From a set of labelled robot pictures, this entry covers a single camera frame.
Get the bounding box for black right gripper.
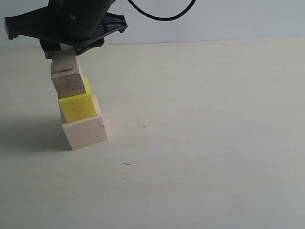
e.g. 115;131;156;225
5;0;127;59

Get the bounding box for small pale wooden cube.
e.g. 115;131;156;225
52;49;79;72

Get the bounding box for medium wooden cube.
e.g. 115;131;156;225
51;63;87;99

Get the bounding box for yellow cube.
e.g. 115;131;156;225
58;77;97;124

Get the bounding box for large pale wooden cube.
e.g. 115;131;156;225
60;94;108;150

